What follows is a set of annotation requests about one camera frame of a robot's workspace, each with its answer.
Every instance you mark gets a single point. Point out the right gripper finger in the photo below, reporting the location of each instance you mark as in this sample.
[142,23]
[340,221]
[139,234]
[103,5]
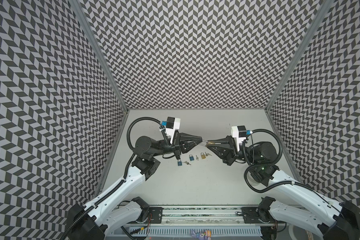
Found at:
[221,142]
[220,152]

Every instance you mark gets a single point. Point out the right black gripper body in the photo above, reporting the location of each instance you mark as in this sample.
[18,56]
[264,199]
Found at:
[233,149]

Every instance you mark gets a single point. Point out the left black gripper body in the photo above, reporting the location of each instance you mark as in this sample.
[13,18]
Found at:
[176,145]

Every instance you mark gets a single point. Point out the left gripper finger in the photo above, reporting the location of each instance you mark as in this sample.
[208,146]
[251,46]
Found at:
[188,145]
[191,138]

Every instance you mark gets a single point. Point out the blue padlock with keys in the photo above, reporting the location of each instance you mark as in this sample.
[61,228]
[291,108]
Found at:
[180,163]

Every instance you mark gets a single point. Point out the brass padlock with keys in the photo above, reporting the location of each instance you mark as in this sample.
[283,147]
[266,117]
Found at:
[205,155]

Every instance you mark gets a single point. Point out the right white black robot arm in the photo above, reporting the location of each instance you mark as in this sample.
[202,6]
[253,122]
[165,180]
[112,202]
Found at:
[261,149]

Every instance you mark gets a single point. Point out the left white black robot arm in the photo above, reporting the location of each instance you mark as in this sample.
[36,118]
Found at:
[100,216]

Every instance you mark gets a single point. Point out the clear tape roll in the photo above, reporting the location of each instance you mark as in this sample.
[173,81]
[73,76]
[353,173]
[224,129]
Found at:
[251,180]

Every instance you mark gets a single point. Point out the purple toy figure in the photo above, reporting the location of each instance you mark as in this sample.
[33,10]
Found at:
[203,235]

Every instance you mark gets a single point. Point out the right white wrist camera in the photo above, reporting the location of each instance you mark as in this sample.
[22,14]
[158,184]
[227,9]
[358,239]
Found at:
[240,134]

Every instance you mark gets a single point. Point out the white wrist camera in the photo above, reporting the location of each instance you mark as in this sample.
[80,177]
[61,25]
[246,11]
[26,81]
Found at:
[170,126]
[240,134]

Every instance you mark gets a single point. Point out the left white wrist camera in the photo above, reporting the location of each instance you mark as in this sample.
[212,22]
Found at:
[170,126]

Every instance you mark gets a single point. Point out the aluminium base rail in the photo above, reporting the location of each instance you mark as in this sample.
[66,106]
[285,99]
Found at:
[196,215]

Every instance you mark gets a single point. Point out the white slotted cable duct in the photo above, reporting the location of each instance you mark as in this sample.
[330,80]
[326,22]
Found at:
[187,231]

